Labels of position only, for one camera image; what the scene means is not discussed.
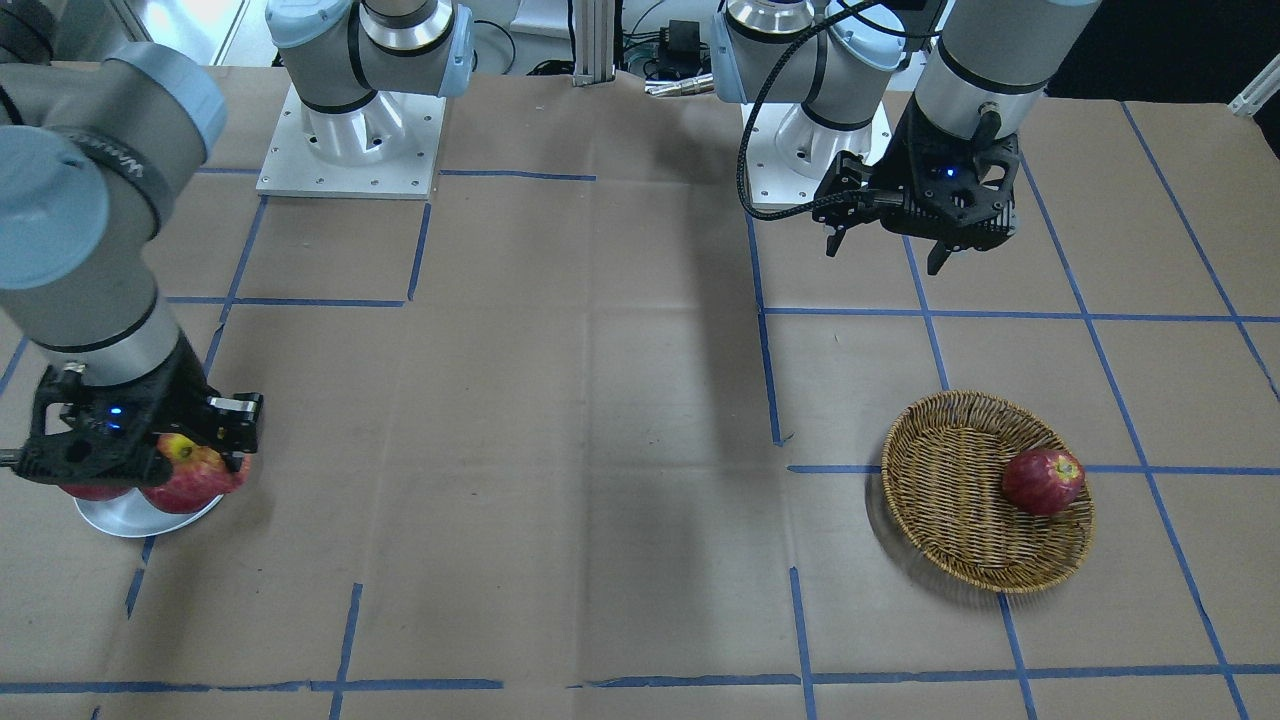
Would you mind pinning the black power adapter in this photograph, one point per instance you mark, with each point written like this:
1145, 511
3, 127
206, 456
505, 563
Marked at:
679, 50

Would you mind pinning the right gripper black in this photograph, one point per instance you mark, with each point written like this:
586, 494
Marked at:
185, 398

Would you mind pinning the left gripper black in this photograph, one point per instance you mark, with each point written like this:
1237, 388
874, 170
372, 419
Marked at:
912, 162

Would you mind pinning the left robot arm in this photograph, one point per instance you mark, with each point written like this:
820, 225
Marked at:
841, 59

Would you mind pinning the light blue plate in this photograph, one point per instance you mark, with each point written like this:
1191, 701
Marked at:
132, 515

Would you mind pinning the red apple on plate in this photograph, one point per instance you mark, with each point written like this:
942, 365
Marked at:
86, 492
177, 499

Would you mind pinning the red yellow apple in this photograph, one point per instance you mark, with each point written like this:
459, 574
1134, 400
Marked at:
199, 470

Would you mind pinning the woven wicker basket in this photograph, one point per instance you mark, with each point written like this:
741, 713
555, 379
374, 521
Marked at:
942, 469

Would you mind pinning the aluminium frame post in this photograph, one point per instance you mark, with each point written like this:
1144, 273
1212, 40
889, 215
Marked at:
593, 37

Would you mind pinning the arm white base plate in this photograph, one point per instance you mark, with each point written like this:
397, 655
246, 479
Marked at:
780, 160
386, 150

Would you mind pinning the red apple on plate front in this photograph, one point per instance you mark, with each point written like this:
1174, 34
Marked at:
177, 499

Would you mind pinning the dark red apple in basket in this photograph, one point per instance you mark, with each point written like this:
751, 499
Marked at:
1043, 481

